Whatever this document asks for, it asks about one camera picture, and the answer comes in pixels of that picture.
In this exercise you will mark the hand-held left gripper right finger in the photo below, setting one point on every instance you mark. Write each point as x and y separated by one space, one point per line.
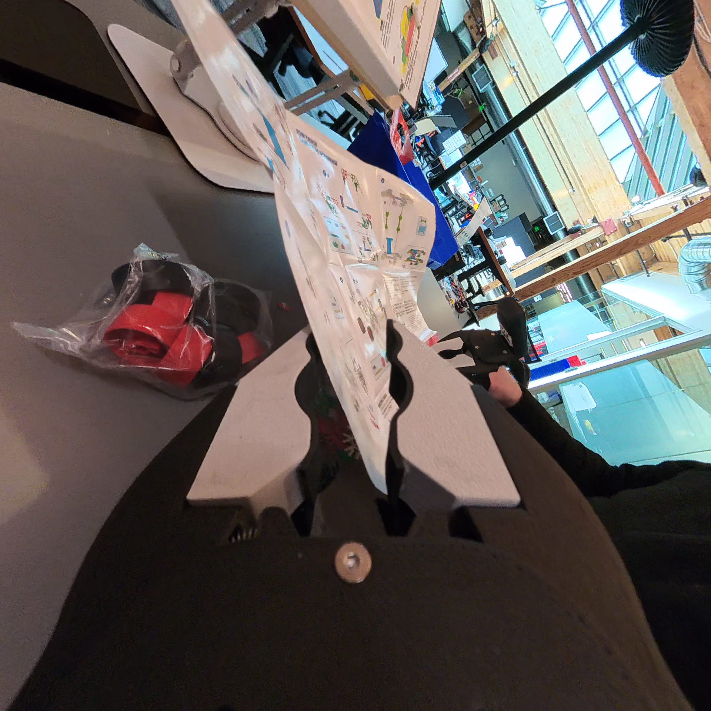
450 444

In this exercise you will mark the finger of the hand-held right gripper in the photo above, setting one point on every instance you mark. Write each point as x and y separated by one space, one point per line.
469 367
453 351

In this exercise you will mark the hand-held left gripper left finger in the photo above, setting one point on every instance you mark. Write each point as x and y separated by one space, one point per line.
250 444

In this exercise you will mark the toy instruction booklet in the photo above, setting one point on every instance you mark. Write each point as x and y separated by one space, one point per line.
333 233

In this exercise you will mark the printed plastic toy bag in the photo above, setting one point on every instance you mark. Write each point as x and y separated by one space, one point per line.
401 136

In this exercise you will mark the person's right forearm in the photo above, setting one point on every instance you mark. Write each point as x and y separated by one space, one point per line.
583 455

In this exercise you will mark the person's right hand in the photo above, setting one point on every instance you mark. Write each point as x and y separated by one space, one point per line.
505 386

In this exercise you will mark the clear bag of snowflake connectors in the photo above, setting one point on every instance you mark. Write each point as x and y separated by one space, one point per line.
336 427

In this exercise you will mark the clear bag of toy wheels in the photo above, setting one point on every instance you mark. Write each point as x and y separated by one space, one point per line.
166 327

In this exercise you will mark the blue plastic bin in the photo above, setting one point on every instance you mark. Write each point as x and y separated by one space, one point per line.
422 194

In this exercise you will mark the black pole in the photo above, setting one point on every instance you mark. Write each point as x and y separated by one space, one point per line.
555 100

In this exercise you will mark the person's black clothing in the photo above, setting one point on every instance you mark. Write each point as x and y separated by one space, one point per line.
666 583

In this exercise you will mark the printed instruction sheet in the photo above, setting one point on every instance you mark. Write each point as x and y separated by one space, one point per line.
411 44

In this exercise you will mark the white document stand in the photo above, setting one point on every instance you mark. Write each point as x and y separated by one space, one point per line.
183 100

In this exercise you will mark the ribbed air duct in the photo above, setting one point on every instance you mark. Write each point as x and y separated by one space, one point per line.
694 266

